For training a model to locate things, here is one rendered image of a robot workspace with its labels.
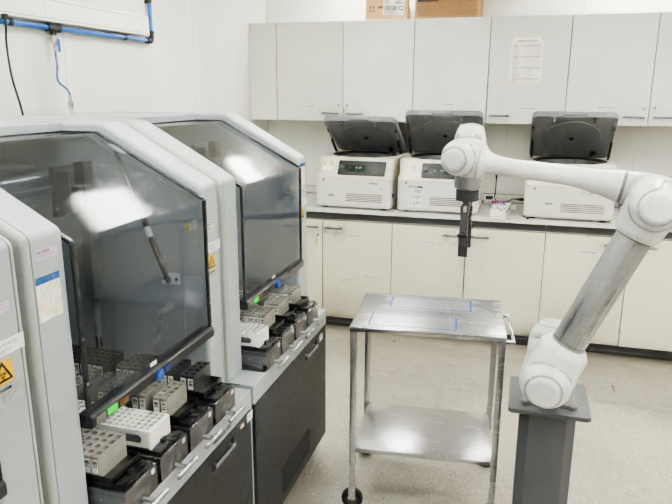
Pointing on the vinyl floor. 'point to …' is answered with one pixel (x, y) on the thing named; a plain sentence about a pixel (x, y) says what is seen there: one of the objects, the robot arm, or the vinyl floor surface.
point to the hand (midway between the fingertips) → (464, 248)
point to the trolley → (469, 451)
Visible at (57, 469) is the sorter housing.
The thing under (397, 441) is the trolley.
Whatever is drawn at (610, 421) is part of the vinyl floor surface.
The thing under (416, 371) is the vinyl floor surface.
